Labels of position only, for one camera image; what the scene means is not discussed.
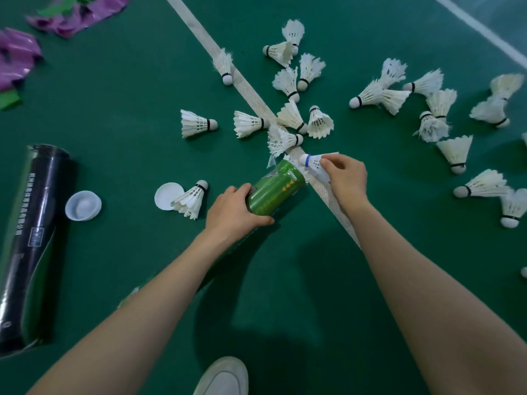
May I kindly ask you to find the crumpled purple plastic wrap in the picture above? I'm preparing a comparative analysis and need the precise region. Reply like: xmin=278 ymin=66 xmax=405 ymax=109
xmin=0 ymin=27 xmax=44 ymax=93
xmin=26 ymin=0 xmax=131 ymax=39

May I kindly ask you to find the person's right forearm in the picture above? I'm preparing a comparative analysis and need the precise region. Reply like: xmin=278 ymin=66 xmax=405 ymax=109
xmin=343 ymin=196 xmax=527 ymax=395

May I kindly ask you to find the scattered group of white shuttlecocks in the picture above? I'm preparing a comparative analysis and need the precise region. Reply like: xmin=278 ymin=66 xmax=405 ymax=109
xmin=170 ymin=19 xmax=527 ymax=280

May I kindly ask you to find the person's left forearm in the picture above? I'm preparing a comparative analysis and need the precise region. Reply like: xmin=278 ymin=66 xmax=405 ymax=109
xmin=27 ymin=229 xmax=244 ymax=395

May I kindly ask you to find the person's white shoe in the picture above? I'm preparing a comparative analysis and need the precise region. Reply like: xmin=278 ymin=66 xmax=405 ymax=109
xmin=193 ymin=356 xmax=250 ymax=395

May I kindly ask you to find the person's left hand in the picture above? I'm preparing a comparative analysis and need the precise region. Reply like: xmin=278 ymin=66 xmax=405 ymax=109
xmin=204 ymin=183 xmax=275 ymax=246

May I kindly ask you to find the green shuttlecock tube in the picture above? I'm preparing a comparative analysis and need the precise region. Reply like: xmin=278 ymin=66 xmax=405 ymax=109
xmin=117 ymin=159 xmax=308 ymax=309

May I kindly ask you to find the black shuttlecock tube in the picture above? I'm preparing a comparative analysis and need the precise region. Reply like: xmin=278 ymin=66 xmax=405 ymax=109
xmin=0 ymin=144 xmax=77 ymax=359

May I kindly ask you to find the green paper scrap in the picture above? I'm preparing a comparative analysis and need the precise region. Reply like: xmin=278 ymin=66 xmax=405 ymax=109
xmin=0 ymin=89 xmax=22 ymax=111
xmin=37 ymin=0 xmax=100 ymax=18

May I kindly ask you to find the white round tube cap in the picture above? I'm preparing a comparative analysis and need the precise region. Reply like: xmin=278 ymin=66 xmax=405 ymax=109
xmin=154 ymin=182 xmax=186 ymax=211
xmin=65 ymin=190 xmax=103 ymax=222

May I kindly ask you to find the blue banded feather shuttlecock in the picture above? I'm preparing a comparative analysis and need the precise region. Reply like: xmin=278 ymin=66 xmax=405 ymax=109
xmin=298 ymin=151 xmax=341 ymax=186

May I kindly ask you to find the person's right hand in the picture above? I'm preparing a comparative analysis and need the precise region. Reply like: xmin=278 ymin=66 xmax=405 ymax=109
xmin=320 ymin=153 xmax=369 ymax=215

